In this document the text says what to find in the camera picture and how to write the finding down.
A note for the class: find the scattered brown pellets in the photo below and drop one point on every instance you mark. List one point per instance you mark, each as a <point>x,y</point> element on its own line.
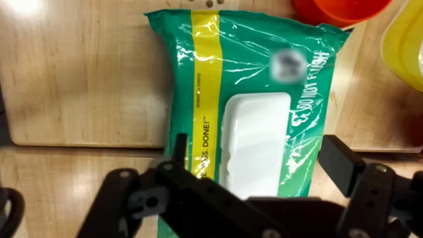
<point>213,3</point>

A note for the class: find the green disinfecting wipes pack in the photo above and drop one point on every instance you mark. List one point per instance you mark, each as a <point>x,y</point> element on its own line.
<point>252,67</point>

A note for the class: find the yellow lidded plastic container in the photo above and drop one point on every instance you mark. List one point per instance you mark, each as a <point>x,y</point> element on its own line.
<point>408,44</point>

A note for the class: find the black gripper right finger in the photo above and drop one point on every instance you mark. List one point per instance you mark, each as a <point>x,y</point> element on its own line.
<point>365,186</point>

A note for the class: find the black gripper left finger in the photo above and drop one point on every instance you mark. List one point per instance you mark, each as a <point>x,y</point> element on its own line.
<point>146,199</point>

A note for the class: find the red measuring cup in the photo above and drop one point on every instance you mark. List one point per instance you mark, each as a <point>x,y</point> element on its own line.
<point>344,11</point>

